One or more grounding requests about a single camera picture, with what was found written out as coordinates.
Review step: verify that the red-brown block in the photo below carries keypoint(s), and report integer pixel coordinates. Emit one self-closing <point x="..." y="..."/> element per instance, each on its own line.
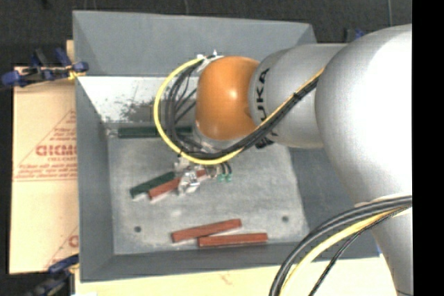
<point x="232" y="240"/>
<point x="164" y="188"/>
<point x="208" y="230"/>

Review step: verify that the grey metal bin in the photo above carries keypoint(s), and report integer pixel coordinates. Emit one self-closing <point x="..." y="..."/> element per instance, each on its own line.
<point x="222" y="204"/>

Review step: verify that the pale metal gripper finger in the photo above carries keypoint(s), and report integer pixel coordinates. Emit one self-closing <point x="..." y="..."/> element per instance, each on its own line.
<point x="183" y="167"/>
<point x="190" y="185"/>

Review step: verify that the dark green flat block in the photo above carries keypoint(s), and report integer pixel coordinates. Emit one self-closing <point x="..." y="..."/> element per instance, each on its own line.
<point x="152" y="183"/>
<point x="138" y="132"/>

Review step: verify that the brown cardboard board red print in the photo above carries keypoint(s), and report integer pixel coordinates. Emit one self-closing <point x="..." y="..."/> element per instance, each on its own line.
<point x="41" y="149"/>

